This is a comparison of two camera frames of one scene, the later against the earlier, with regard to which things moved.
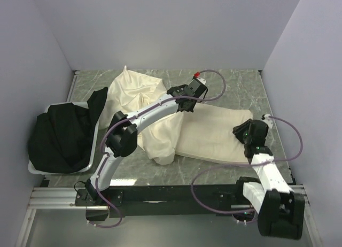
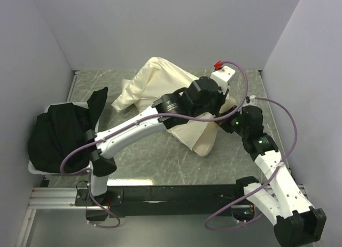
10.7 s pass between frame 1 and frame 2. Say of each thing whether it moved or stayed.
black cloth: stayed
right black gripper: moved
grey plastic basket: stayed
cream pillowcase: moved
